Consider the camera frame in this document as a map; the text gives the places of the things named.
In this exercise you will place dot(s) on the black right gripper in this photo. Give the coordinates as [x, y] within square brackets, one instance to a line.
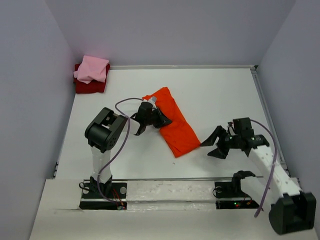
[219, 131]

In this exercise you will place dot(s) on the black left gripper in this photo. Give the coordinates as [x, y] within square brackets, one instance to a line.
[161, 120]

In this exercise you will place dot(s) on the orange t shirt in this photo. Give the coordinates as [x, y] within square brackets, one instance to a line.
[179, 135]

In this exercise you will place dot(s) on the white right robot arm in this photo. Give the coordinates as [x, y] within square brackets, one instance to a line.
[289, 208]

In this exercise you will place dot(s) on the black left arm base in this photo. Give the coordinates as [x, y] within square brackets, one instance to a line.
[114, 200]

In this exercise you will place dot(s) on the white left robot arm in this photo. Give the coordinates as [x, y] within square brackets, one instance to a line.
[107, 134]

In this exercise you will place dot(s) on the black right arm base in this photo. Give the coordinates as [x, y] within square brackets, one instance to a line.
[228, 199]

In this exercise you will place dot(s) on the dark red folded t shirt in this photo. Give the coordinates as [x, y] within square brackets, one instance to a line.
[92, 87]

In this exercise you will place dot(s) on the pink folded t shirt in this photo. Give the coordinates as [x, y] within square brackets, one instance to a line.
[91, 69]

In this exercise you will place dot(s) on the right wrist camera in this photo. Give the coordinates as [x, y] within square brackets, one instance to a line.
[230, 127]

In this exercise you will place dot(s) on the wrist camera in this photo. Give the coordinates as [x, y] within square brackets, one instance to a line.
[153, 100]
[230, 127]

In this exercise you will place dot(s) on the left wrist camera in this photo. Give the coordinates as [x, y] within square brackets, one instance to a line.
[153, 100]

